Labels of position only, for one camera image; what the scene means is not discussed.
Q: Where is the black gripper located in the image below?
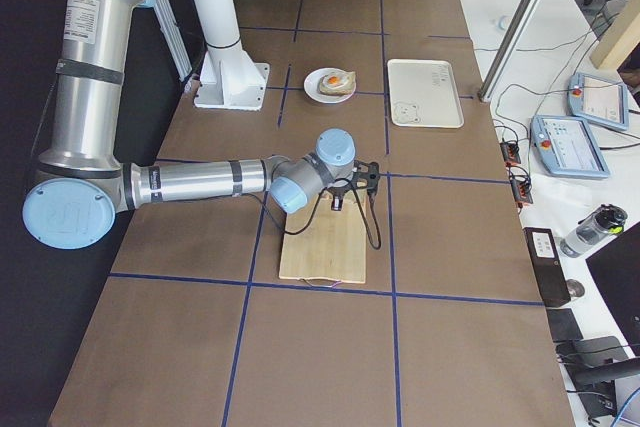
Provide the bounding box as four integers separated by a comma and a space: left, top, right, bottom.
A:
330, 179, 353, 211

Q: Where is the white round plate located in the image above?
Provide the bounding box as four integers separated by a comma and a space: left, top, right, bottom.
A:
304, 67, 356, 104

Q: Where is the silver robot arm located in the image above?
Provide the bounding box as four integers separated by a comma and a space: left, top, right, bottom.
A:
22, 0, 356, 249

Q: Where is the bottom bread slice on plate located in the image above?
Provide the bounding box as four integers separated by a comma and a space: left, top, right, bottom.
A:
318, 71, 356, 96

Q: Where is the wooden cutting board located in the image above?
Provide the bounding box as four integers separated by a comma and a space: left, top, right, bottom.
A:
279, 191, 368, 284

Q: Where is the fried egg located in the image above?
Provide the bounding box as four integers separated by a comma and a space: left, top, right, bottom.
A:
322, 75, 348, 89

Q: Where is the cream bear tray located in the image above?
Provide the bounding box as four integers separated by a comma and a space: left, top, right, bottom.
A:
387, 59, 464, 129

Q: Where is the orange connector block far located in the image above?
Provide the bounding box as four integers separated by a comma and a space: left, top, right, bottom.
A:
499, 139, 521, 166

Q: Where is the orange connector block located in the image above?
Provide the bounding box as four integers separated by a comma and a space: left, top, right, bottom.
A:
499, 139, 521, 166
508, 170, 533, 208

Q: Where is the orange connector block near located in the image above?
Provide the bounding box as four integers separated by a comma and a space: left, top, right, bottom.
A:
508, 170, 533, 208

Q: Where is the dark brown box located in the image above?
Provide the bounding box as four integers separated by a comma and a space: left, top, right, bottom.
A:
523, 227, 571, 307

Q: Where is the near teach pendant tablet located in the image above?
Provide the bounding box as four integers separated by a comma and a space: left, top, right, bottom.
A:
530, 115, 610, 179

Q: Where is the teach pendant tablet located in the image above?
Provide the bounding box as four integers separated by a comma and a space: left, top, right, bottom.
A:
530, 115, 610, 179
567, 73, 629, 132

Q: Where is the clear water bottle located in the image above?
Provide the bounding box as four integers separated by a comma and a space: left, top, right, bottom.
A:
560, 204, 628, 258

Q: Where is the far teach pendant tablet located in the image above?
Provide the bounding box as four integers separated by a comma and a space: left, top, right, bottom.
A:
567, 73, 629, 132

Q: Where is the black monitor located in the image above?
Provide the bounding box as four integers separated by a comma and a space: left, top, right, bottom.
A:
586, 229, 639, 355

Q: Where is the black desk stand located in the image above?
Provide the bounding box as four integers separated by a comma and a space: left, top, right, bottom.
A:
555, 336, 639, 400

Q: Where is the wooden plank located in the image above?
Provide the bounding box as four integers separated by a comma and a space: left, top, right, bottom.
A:
590, 0, 640, 70

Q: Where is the aluminium frame post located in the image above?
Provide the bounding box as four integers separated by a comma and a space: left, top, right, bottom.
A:
478, 0, 541, 102

